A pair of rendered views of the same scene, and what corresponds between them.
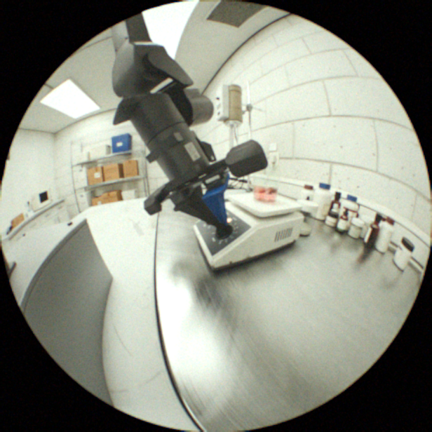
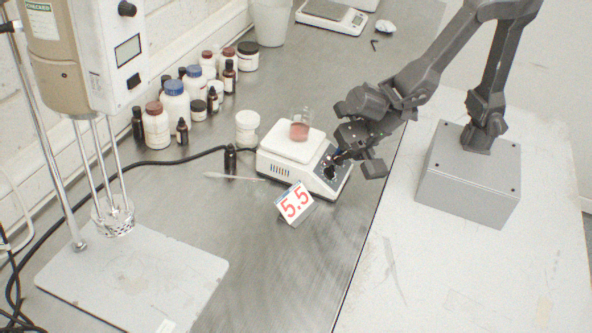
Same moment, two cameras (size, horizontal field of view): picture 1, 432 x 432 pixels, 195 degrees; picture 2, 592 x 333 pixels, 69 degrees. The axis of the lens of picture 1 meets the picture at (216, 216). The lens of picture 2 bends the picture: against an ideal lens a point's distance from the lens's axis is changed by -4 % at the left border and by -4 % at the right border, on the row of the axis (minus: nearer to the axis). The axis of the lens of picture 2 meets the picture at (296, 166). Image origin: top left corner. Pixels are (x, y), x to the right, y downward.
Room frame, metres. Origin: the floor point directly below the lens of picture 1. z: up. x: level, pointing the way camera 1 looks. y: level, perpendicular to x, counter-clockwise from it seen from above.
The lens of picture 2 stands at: (0.86, 0.40, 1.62)
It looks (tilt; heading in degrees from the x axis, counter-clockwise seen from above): 42 degrees down; 218
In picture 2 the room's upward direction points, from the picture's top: 8 degrees clockwise
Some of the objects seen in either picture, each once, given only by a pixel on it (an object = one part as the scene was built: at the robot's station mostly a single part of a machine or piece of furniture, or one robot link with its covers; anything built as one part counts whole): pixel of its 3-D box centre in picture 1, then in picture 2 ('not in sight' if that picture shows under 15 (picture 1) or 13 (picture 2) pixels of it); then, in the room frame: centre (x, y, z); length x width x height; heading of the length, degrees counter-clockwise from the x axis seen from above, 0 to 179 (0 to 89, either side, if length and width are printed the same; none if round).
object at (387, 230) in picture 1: (386, 233); (228, 65); (0.10, -0.49, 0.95); 0.06 x 0.06 x 0.10
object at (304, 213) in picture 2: not in sight; (296, 203); (0.33, 0.01, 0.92); 0.09 x 0.06 x 0.04; 8
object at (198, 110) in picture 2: (332, 218); (198, 110); (0.29, -0.39, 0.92); 0.04 x 0.04 x 0.04
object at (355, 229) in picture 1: (355, 228); (215, 92); (0.20, -0.43, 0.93); 0.05 x 0.05 x 0.05
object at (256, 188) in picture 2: not in sight; (257, 185); (0.35, -0.10, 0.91); 0.06 x 0.06 x 0.02
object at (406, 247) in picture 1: (404, 252); (247, 56); (0.01, -0.52, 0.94); 0.07 x 0.07 x 0.07
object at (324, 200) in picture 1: (322, 200); (175, 106); (0.36, -0.39, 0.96); 0.07 x 0.07 x 0.13
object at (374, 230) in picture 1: (374, 230); (228, 75); (0.14, -0.45, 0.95); 0.04 x 0.04 x 0.10
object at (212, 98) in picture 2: (343, 219); (212, 98); (0.24, -0.39, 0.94); 0.03 x 0.03 x 0.08
